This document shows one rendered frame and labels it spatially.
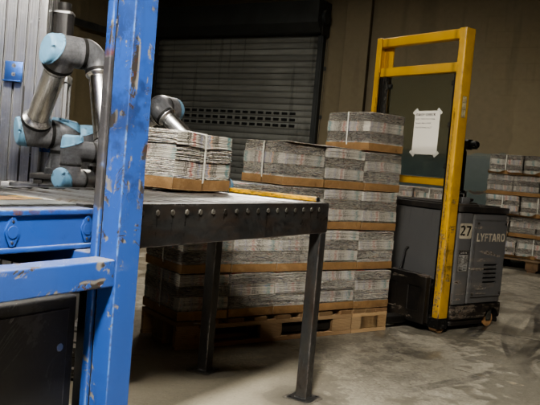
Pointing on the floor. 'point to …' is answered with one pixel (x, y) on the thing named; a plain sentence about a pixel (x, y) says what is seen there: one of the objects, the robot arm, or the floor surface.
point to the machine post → (119, 198)
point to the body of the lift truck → (463, 304)
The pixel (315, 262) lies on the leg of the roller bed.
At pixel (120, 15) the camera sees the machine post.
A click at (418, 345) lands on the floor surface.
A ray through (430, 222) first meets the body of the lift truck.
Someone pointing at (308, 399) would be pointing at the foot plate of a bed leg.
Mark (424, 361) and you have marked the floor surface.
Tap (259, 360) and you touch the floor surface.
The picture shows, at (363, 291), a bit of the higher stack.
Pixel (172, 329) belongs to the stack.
